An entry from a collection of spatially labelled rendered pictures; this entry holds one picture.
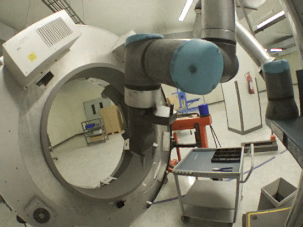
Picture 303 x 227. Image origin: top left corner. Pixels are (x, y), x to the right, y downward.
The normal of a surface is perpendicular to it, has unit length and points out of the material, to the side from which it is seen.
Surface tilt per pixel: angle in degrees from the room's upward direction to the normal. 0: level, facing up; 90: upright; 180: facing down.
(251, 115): 90
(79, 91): 90
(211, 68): 114
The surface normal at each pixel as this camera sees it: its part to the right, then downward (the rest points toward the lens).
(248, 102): 0.05, 0.09
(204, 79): 0.56, 0.37
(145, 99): 0.17, 0.43
